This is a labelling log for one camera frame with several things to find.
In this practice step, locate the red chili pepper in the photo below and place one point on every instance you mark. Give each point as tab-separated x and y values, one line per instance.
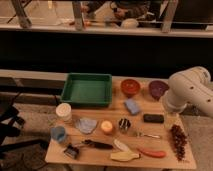
150	153

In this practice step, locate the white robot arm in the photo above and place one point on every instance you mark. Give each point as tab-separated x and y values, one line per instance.
189	86

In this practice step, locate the white paper cup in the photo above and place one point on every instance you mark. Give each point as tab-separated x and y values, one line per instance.
63	111

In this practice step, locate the blue plastic cup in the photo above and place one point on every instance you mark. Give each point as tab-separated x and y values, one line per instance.
59	134

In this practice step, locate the red bowl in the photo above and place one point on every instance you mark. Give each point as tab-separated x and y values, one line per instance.
130	87

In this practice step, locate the green plastic tray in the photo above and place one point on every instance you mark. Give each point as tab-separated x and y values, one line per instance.
87	90

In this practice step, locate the blue sponge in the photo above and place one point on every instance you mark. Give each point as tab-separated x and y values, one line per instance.
132	106

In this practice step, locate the metal cookie cutter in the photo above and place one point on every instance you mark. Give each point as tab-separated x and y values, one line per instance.
124	125

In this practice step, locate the grey blue cloth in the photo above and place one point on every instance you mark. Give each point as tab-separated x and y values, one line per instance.
86	125

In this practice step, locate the purple bowl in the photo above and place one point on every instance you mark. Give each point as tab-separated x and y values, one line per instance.
157	89

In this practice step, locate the black rectangular block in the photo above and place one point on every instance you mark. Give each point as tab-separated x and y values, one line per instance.
153	118

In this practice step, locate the silver spoon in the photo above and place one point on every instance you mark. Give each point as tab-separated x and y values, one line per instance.
140	134

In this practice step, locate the white plastic scoop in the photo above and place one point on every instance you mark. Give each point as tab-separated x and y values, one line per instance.
121	145

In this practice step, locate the wooden spatula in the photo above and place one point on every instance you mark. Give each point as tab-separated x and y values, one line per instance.
124	156

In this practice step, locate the person in background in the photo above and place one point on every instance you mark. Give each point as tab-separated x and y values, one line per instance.
126	14

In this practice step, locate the black binder clip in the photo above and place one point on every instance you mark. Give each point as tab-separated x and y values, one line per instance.
71	151

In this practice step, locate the dark red grape bunch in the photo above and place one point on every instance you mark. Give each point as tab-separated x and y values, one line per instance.
179	141

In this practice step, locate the black office chair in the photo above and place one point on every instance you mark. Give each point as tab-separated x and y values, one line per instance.
8	116

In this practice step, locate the black handled brush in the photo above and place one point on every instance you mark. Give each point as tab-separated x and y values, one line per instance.
98	145

